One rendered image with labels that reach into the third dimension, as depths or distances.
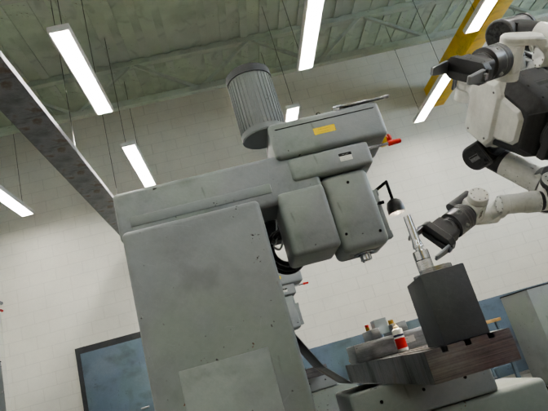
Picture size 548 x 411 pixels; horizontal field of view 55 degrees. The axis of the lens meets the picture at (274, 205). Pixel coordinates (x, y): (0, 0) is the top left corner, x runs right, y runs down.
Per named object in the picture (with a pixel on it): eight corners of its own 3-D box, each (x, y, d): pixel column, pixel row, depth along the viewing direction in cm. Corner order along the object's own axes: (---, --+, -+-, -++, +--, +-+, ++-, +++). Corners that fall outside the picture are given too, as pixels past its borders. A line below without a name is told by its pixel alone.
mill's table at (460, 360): (396, 369, 247) (391, 351, 250) (523, 359, 130) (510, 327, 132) (350, 382, 245) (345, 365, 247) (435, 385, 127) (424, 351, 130)
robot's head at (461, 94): (481, 103, 187) (465, 93, 193) (487, 76, 180) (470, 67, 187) (466, 107, 185) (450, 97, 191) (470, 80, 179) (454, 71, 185)
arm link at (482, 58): (483, 96, 129) (510, 86, 135) (490, 57, 124) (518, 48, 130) (441, 85, 138) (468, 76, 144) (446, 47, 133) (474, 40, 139)
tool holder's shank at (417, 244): (414, 253, 157) (401, 218, 160) (424, 249, 157) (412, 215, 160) (414, 251, 154) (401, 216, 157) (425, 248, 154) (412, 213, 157)
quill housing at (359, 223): (380, 253, 218) (356, 183, 228) (392, 240, 199) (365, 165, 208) (336, 264, 216) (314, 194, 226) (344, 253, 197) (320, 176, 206)
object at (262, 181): (319, 209, 225) (306, 168, 231) (325, 192, 203) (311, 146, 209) (134, 256, 216) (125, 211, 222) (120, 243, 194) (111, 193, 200)
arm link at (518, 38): (501, 72, 140) (550, 69, 140) (507, 37, 135) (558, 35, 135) (490, 65, 145) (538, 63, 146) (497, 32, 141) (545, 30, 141)
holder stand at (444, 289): (467, 336, 153) (443, 271, 159) (491, 332, 132) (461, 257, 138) (428, 347, 153) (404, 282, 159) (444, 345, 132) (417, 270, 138)
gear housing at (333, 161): (363, 183, 230) (355, 163, 233) (374, 161, 207) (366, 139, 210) (289, 201, 226) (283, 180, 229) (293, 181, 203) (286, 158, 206)
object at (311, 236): (333, 258, 219) (315, 201, 227) (342, 245, 196) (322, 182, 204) (289, 270, 217) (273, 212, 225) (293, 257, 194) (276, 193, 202)
